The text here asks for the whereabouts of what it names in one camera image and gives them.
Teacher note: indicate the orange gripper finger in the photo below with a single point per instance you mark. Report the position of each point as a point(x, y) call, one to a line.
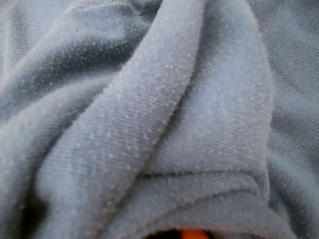
point(193, 235)

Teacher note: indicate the blue printed T-shirt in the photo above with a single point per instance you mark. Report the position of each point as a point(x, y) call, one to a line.
point(159, 112)

